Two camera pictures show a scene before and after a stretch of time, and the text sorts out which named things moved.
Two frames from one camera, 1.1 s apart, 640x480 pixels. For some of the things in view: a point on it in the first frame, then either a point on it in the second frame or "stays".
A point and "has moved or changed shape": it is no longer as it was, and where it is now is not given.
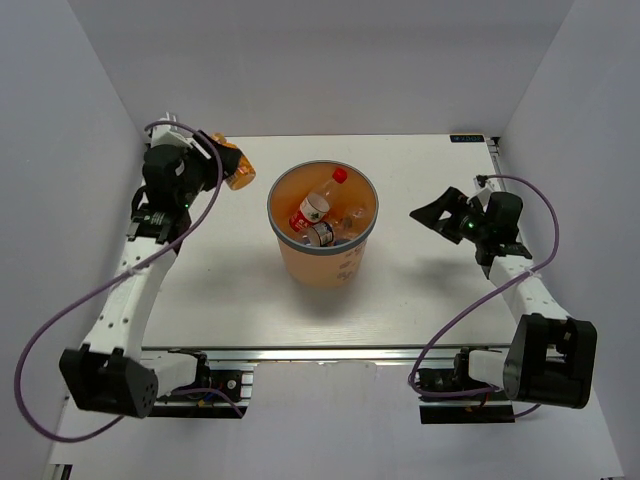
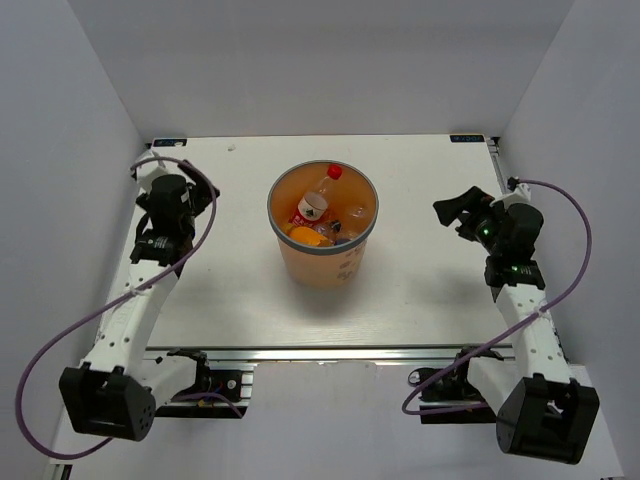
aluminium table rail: (322, 353) stays
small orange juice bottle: (245, 172) -> (308, 235)
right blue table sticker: (467, 138) stays
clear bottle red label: (315, 205) has moved or changed shape
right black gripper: (452, 200) -> (471, 201)
